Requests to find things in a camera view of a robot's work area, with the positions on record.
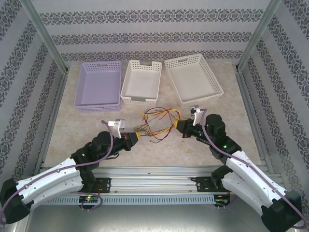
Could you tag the small white plastic basket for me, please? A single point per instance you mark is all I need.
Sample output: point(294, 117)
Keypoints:
point(141, 82)

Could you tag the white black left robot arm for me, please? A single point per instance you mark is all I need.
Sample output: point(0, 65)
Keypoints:
point(55, 186)

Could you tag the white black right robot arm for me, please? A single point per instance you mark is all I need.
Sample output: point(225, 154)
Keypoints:
point(241, 188)

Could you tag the large white plastic basket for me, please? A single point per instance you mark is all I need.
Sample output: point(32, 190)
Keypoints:
point(193, 79)

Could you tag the purple plastic basket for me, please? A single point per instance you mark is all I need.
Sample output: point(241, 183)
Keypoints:
point(99, 82)

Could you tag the steel sheet panel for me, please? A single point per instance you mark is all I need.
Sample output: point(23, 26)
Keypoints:
point(154, 220)

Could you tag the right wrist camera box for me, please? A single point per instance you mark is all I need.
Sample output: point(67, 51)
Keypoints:
point(196, 113)

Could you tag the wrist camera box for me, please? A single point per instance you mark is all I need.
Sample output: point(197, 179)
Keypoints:
point(196, 113)
point(118, 124)

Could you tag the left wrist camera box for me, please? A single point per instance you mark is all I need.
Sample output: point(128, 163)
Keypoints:
point(118, 124)

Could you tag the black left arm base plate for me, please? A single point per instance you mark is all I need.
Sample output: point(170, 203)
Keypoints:
point(106, 184)

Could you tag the aluminium mounting rail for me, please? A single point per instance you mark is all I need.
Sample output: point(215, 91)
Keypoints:
point(149, 183)

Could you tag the aluminium side rail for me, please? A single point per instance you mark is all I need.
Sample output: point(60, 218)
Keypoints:
point(59, 96)
point(246, 96)

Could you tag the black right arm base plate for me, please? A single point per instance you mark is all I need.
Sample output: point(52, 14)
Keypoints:
point(202, 184)

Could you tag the aluminium frame post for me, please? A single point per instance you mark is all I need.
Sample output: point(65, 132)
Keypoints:
point(257, 36)
point(46, 36)

